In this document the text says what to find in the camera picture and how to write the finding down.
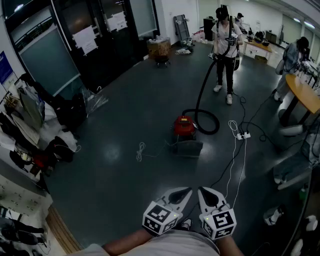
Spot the person's right shoe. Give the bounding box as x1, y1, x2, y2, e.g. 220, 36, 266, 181
179, 218, 193, 231

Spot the pile of clothes and bags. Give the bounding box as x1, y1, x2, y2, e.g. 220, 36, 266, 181
0, 72, 88, 177

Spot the person's white shirt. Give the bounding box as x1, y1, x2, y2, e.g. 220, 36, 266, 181
67, 229, 221, 256

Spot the round wooden table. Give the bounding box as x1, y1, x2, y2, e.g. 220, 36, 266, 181
278, 73, 320, 127

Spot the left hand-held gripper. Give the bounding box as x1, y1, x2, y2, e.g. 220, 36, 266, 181
142, 187, 193, 237

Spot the white straight cable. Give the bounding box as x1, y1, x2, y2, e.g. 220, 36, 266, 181
232, 138, 248, 209

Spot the white coiled cable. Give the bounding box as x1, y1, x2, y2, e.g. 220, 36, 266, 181
225, 119, 239, 200

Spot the person's right forearm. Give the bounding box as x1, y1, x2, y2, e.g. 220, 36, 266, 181
216, 234, 245, 256

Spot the blue poster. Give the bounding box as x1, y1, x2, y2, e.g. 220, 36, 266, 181
0, 50, 15, 86

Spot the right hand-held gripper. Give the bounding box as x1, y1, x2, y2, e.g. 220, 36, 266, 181
198, 186, 237, 241

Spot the folded grey treadmill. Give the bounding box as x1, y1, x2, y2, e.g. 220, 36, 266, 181
173, 14, 192, 43

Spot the black framed glass door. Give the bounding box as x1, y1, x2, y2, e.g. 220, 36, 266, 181
51, 0, 161, 94

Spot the brown bin on wheels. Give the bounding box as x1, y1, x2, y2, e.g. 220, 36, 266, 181
146, 35, 173, 69

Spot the black vacuum hose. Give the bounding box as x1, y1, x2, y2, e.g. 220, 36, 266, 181
181, 55, 221, 136

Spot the white bundled cord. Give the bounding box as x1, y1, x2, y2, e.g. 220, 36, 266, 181
135, 140, 176, 162

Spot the transparent umbrella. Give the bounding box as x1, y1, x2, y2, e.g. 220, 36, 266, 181
81, 85, 110, 116

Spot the white desk with wooden top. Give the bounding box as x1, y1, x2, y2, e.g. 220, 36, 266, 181
242, 39, 273, 61

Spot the black cabinet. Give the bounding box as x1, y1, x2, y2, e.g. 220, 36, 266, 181
203, 17, 217, 42

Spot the black cable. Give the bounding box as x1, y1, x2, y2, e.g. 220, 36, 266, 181
231, 91, 249, 134
209, 138, 245, 189
246, 94, 305, 151

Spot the red vacuum cleaner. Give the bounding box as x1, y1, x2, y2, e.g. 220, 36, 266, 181
170, 114, 199, 141

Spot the person's left forearm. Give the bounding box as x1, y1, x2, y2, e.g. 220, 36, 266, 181
102, 227, 157, 256

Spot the white drawer cabinet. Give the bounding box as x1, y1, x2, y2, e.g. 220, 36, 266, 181
0, 172, 54, 218

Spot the white paper notice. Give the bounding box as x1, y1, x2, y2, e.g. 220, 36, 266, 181
106, 11, 128, 33
72, 25, 98, 57

